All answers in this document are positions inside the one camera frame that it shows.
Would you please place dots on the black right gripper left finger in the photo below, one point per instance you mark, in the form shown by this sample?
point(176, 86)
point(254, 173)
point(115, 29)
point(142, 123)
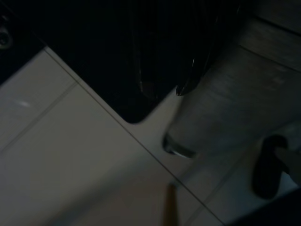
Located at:
point(152, 58)

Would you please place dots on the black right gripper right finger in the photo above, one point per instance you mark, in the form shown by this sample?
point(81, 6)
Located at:
point(200, 47)

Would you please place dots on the black carpet rug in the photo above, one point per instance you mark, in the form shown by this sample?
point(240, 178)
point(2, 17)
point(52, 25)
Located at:
point(98, 77)

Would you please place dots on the grey steel fridge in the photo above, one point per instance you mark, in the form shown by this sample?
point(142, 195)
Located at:
point(235, 99)

